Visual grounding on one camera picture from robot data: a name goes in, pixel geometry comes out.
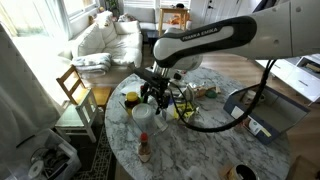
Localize clear plastic cup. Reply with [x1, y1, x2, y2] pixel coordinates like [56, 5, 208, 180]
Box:
[132, 103, 155, 135]

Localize folded grey blanket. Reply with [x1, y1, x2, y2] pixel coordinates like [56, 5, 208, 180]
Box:
[71, 53, 112, 73]

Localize small wooden chair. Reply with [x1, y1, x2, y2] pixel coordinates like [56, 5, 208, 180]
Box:
[55, 65, 112, 143]

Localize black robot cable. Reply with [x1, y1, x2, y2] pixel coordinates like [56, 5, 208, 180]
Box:
[168, 59, 278, 134]

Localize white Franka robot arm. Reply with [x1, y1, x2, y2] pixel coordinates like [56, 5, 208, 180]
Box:
[134, 0, 320, 109]

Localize white jar in box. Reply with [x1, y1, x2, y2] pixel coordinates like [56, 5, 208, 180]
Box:
[243, 90, 256, 105]

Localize clear storage bin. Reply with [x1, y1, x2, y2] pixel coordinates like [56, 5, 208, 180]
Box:
[0, 129, 81, 180]

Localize white sofa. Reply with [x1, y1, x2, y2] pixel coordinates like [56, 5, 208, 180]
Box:
[59, 11, 143, 87]

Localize yellow black packet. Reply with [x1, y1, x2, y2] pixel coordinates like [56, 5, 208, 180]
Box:
[173, 102, 198, 121]

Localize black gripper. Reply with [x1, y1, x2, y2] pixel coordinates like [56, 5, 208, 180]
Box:
[134, 68, 170, 111]

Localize white drawer cabinet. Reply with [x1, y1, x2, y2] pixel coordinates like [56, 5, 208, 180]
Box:
[270, 54, 320, 103]

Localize red cap sauce bottle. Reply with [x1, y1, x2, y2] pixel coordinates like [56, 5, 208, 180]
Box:
[138, 132, 151, 163]

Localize striped crumpled cloth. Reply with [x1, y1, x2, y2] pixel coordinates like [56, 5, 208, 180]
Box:
[171, 81, 201, 101]

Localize dark blue cardboard box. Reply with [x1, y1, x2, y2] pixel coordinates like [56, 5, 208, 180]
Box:
[223, 85, 310, 145]

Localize wooden side table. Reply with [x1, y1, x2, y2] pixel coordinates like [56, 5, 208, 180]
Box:
[158, 7, 188, 35]

